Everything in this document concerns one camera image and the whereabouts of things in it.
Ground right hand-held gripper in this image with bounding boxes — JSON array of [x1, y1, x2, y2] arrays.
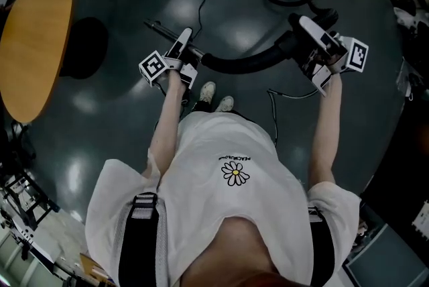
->
[[298, 15, 369, 98]]

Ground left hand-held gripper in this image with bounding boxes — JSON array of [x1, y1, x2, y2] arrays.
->
[[138, 27, 198, 89]]

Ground black vacuum cleaner hose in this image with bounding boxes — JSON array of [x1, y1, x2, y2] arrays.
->
[[200, 0, 339, 75]]

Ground person's right forearm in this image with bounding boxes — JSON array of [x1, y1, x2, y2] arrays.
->
[[310, 72, 343, 184]]

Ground person's left forearm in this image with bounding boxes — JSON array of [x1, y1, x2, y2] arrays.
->
[[147, 70, 189, 179]]

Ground white sneaker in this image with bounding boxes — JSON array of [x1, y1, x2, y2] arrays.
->
[[199, 80, 217, 103], [214, 95, 235, 113]]

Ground person's black trousers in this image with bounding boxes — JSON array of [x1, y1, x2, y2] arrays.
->
[[192, 99, 215, 114]]

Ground round wooden table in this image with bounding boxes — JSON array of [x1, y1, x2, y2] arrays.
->
[[0, 0, 109, 125]]

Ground white flower print t-shirt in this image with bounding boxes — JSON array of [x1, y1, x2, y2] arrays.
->
[[85, 111, 361, 287]]

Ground person's neck and chest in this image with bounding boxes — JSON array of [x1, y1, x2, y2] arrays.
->
[[179, 217, 296, 287]]

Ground black floor cable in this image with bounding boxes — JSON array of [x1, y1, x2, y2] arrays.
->
[[120, 0, 223, 38]]

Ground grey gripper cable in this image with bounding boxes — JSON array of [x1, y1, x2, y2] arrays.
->
[[267, 87, 319, 148]]

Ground black grey shoulder strap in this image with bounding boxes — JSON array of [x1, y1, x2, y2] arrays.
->
[[119, 192, 167, 287], [306, 207, 336, 287]]

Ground black metal frame rack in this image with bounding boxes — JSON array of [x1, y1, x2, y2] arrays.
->
[[0, 131, 61, 263]]

